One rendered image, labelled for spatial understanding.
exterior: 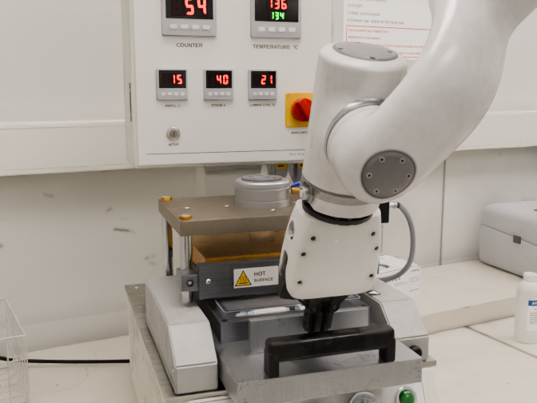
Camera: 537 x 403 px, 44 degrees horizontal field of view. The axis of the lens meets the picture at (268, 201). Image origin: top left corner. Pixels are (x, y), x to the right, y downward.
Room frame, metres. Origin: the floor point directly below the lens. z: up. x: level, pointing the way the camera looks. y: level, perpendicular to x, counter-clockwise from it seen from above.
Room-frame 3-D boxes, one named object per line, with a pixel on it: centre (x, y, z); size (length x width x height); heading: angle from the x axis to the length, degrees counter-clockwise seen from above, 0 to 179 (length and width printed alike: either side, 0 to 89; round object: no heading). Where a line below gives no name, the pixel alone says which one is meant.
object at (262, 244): (0.94, 0.00, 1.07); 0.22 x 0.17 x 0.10; 108
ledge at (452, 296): (1.58, -0.44, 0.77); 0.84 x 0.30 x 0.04; 117
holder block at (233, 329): (0.87, -0.01, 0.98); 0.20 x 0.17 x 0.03; 108
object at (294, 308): (0.83, -0.03, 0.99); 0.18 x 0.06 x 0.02; 108
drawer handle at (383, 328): (0.69, -0.07, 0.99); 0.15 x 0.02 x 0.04; 108
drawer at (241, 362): (0.83, -0.03, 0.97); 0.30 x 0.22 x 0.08; 18
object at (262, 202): (0.97, 0.00, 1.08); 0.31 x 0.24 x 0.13; 108
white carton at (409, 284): (1.48, -0.23, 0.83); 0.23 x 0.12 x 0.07; 126
